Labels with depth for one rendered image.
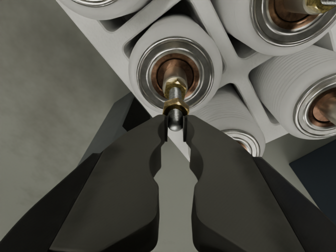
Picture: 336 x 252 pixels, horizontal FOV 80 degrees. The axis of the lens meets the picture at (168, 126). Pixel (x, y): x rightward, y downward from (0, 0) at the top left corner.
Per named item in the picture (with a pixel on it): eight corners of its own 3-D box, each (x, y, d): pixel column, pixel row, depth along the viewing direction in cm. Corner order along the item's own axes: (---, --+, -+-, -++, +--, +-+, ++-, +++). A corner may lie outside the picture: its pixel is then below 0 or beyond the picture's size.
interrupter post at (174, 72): (169, 60, 19) (168, 70, 17) (191, 70, 20) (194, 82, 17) (159, 82, 21) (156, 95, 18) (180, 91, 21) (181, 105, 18)
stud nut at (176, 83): (160, 89, 17) (159, 93, 17) (172, 74, 17) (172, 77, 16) (177, 102, 18) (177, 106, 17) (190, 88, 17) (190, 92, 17)
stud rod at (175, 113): (167, 83, 19) (164, 126, 12) (174, 75, 18) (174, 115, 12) (175, 89, 19) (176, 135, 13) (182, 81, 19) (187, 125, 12)
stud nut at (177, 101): (156, 109, 14) (155, 115, 14) (172, 92, 13) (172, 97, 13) (177, 125, 15) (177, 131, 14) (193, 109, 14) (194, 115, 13)
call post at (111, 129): (153, 110, 50) (130, 232, 24) (132, 123, 53) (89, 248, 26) (135, 88, 47) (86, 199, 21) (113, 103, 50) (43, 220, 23)
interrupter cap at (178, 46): (154, 20, 18) (153, 21, 17) (228, 57, 19) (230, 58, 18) (127, 93, 21) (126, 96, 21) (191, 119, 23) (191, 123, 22)
